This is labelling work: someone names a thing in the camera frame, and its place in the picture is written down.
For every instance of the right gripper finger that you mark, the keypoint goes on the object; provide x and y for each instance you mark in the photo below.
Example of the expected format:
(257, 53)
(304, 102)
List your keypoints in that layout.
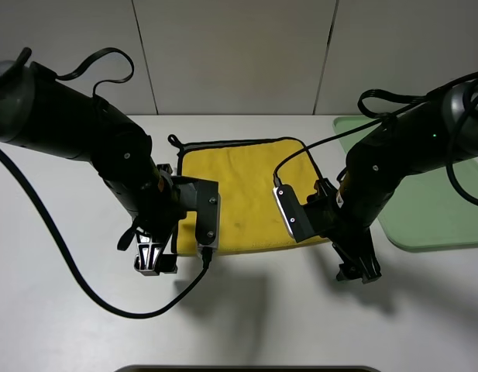
(348, 271)
(368, 263)

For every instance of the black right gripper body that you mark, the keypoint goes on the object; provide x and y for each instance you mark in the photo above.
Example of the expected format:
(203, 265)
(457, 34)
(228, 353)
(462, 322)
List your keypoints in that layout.
(329, 221)

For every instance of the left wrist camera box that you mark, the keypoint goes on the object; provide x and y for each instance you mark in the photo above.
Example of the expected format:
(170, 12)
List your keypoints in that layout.
(208, 215)

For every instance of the yellow towel with black trim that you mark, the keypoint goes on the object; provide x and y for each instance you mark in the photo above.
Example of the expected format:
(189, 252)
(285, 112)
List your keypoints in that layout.
(250, 221)

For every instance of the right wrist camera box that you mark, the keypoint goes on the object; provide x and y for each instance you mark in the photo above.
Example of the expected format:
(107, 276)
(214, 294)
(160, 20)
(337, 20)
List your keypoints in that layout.
(293, 214)

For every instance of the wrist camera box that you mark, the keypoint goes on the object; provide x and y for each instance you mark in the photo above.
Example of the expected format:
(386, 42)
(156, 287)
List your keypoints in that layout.
(208, 215)
(293, 214)

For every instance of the light green plastic tray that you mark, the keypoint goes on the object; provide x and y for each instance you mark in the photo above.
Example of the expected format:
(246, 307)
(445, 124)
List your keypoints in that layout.
(425, 212)

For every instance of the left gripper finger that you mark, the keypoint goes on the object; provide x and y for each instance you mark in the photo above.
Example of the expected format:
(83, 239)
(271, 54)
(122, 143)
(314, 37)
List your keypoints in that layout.
(168, 260)
(148, 254)

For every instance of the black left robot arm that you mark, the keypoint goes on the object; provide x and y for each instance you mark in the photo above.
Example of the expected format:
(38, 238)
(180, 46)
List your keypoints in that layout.
(38, 111)

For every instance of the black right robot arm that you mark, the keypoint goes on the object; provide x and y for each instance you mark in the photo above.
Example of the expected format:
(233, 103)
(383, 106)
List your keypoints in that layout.
(436, 130)

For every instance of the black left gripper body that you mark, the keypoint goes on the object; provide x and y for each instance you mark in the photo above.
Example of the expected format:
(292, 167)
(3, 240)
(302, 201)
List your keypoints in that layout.
(154, 208)

